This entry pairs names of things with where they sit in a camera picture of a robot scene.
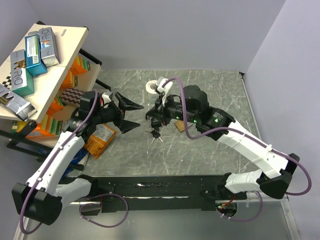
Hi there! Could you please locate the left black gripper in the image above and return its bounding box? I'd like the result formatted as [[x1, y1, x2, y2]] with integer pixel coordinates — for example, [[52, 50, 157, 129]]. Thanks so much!
[[92, 92, 144, 134]]

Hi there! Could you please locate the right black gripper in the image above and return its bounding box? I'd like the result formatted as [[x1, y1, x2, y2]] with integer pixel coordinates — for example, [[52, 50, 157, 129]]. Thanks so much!
[[147, 91, 199, 126]]

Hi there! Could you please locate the black padlock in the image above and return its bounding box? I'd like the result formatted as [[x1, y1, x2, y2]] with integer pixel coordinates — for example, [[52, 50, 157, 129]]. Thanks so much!
[[150, 117, 162, 130]]

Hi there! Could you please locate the black key bunch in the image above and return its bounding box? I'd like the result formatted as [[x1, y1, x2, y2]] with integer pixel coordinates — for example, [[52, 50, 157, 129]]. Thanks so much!
[[146, 129, 164, 144]]

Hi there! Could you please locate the brass padlock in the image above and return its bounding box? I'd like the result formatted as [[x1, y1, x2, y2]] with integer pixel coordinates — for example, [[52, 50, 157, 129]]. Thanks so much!
[[174, 120, 185, 133]]

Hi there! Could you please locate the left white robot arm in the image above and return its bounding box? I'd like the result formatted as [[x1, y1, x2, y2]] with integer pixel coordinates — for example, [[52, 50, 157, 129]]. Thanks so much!
[[11, 90, 144, 225]]

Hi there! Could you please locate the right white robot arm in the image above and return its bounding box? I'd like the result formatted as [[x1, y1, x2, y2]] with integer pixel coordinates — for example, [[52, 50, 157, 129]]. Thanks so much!
[[146, 85, 297, 200]]

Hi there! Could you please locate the white tape roll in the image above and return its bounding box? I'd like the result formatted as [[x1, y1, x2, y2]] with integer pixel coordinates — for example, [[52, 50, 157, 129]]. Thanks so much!
[[145, 80, 158, 95]]

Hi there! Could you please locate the orange snack bag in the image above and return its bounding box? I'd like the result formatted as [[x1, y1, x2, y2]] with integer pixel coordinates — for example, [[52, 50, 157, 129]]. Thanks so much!
[[84, 124, 117, 160]]

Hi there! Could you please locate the blue snack bag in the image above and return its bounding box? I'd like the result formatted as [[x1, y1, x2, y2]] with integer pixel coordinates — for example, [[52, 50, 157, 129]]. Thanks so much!
[[70, 148, 89, 167]]

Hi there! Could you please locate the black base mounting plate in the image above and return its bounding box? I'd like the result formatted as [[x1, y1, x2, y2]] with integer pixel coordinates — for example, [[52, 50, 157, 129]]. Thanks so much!
[[68, 174, 247, 214]]

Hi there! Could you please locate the orange sponge pack stack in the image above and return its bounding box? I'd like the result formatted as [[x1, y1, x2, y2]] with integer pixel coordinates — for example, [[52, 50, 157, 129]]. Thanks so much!
[[26, 55, 91, 139]]

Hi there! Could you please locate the beige black shelf rack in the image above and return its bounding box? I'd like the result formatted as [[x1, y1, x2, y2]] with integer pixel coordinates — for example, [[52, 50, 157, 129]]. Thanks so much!
[[0, 21, 111, 162]]

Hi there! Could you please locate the silver RIO box upright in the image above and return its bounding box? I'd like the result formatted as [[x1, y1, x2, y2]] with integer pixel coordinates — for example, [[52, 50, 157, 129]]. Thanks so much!
[[39, 27, 60, 68]]

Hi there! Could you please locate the silver teal RIO box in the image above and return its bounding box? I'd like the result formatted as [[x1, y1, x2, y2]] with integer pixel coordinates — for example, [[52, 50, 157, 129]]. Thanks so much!
[[10, 49, 35, 97]]

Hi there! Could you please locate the silver crumpled box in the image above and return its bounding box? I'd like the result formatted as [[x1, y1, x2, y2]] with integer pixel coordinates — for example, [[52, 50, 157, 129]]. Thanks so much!
[[0, 84, 37, 122]]

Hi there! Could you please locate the blue teal carton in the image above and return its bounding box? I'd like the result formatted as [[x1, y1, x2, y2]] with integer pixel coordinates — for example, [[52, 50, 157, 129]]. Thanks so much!
[[24, 34, 48, 77]]

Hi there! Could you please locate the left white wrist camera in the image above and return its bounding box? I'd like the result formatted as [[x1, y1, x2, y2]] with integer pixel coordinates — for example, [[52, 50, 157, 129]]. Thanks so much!
[[101, 90, 113, 105]]

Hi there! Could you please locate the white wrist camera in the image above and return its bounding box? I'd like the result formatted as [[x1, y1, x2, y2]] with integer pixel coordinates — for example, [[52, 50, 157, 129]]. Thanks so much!
[[155, 76, 173, 107], [101, 90, 113, 105]]

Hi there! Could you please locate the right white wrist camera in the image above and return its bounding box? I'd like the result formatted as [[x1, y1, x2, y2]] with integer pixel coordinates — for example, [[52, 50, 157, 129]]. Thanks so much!
[[155, 76, 173, 107]]

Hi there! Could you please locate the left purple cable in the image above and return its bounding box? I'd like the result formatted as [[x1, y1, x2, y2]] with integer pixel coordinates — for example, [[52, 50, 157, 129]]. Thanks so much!
[[18, 89, 99, 235]]

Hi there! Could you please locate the purple cable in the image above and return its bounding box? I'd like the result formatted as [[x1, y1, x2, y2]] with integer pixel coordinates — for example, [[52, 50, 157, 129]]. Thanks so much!
[[162, 76, 313, 196], [18, 89, 99, 235]]

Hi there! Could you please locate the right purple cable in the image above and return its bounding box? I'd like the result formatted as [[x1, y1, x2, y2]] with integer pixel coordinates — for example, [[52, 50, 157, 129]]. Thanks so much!
[[162, 76, 313, 196]]

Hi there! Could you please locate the aluminium rail frame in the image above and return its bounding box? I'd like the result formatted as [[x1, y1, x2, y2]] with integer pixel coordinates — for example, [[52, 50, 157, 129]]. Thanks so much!
[[14, 193, 301, 240]]

